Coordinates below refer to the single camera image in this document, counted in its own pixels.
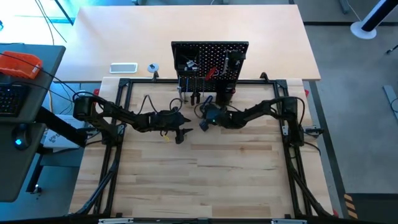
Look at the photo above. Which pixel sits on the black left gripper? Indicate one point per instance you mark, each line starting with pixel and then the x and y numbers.
pixel 168 121

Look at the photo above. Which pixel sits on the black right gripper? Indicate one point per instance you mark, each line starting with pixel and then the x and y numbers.
pixel 214 119

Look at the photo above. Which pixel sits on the black C-clamp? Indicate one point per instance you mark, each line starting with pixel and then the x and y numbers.
pixel 237 57

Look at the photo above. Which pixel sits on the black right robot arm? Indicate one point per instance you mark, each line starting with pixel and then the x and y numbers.
pixel 258 113

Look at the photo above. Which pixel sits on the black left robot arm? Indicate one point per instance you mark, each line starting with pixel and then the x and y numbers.
pixel 124 116

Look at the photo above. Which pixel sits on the silver double-prong peg hook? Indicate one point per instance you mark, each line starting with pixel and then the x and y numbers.
pixel 203 87

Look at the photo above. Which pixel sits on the black pegboard cup holder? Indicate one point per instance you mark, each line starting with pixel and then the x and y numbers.
pixel 225 98

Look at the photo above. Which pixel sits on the small silver wrench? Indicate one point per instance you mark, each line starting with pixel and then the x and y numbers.
pixel 226 63

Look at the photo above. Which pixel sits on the black perforated pegboard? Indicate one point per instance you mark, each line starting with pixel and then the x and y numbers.
pixel 214 53

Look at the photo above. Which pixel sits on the white rectangular device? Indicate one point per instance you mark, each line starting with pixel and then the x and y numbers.
pixel 123 68

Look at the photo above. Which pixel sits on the light wooden desk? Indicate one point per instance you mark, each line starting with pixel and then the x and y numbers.
pixel 186 28

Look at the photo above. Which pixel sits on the red table clamp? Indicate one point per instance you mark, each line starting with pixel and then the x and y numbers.
pixel 95 92

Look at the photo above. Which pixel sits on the white printed box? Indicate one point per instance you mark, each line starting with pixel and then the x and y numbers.
pixel 59 138

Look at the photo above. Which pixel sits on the black computer mouse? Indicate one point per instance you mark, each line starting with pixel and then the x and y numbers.
pixel 20 138

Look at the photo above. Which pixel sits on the white floor stand base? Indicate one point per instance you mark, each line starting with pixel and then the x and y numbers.
pixel 362 31

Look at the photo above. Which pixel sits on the black backlit keyboard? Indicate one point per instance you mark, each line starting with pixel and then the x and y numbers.
pixel 12 99

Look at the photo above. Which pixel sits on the orange plastic case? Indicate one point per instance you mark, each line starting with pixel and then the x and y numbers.
pixel 18 65

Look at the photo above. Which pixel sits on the dark grey side desk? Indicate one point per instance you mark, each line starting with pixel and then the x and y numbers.
pixel 12 174

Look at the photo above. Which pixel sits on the black aluminium table frame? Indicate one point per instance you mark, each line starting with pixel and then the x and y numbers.
pixel 248 81

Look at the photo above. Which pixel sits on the silver metal bracket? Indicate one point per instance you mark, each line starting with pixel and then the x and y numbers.
pixel 116 221
pixel 289 221

